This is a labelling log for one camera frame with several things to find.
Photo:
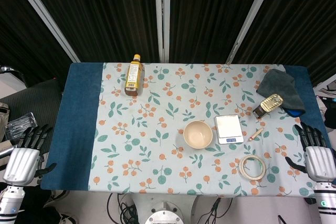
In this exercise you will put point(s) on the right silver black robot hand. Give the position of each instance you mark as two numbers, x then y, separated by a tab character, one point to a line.
319	161

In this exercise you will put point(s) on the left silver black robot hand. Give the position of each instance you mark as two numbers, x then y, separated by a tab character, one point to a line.
22	159

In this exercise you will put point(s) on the small wooden stick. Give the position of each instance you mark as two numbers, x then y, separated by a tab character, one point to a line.
256	134

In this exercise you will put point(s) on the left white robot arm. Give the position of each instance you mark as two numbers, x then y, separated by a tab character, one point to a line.
10	203

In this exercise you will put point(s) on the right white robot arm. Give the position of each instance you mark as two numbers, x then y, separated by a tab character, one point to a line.
325	203

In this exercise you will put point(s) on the small digital kitchen scale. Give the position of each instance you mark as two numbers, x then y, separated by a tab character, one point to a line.
228	128

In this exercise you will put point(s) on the clear plastic bag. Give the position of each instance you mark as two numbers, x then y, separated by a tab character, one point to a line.
19	127

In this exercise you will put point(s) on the blue table cover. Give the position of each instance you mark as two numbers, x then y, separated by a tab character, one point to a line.
76	129

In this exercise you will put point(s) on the gold rectangular tin can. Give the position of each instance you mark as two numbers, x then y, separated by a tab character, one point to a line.
270	104

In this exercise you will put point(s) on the beige masking tape roll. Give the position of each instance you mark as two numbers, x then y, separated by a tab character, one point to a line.
245	174

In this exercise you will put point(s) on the black white shoe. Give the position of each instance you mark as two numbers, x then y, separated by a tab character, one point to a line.
68	218

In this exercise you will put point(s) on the dark grey cloth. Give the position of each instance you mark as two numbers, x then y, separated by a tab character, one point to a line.
278	83

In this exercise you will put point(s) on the beige bowl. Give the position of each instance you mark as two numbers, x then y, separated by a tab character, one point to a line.
197	134

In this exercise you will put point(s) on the yellow capped amber bottle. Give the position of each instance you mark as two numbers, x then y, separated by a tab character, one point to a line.
134	77

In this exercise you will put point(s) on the floral print tablecloth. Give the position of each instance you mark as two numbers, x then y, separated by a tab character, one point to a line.
162	171

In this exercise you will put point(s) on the white robot torso base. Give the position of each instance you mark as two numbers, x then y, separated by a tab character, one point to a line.
164	212

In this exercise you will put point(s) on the black pleated curtain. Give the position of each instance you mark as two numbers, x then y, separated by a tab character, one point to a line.
110	11

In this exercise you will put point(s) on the white metal frame post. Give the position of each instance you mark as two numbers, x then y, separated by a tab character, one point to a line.
162	16
249	22
44	16

